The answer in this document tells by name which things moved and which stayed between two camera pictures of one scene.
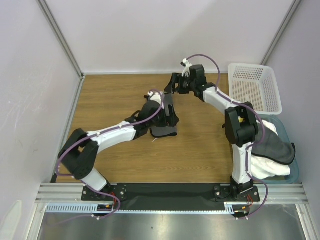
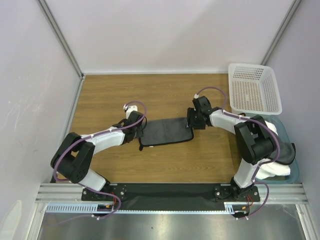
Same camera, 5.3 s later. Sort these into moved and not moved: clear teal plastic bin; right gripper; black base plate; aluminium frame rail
Moved: right gripper
Not moved: aluminium frame rail; clear teal plastic bin; black base plate
